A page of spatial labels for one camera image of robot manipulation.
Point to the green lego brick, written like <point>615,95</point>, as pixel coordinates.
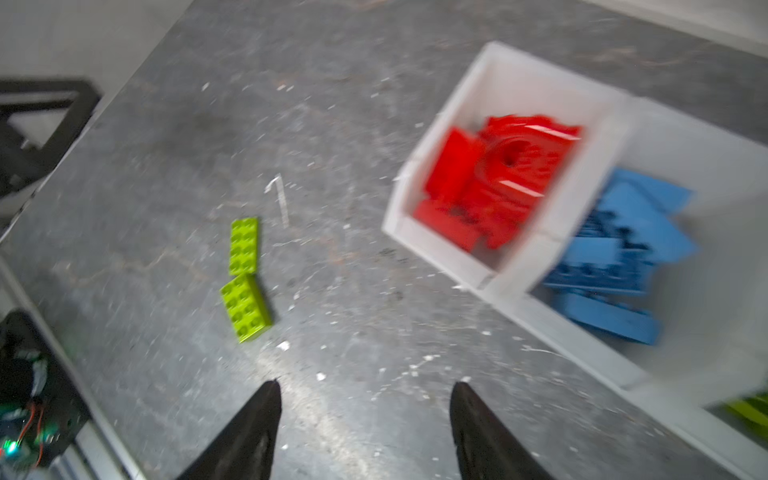
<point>753,412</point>

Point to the white bin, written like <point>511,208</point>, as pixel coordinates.
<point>712,307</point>
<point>503,80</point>
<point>721,442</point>

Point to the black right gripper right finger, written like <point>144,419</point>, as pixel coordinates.
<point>485,448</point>

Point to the red lego brick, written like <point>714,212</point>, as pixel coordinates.
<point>452,227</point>
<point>498,211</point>
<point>454,166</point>

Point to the white left bin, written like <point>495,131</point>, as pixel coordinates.
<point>503,80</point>

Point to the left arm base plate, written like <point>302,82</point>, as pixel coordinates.
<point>42,412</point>

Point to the blue lego brick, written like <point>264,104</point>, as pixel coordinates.
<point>598,313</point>

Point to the white middle bin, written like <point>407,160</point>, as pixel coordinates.
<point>712,307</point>

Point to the red arch lego piece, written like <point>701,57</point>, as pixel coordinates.
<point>525,153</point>

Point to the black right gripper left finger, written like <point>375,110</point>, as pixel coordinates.
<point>245,448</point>

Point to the white right bin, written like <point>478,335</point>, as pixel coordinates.
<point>721,442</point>

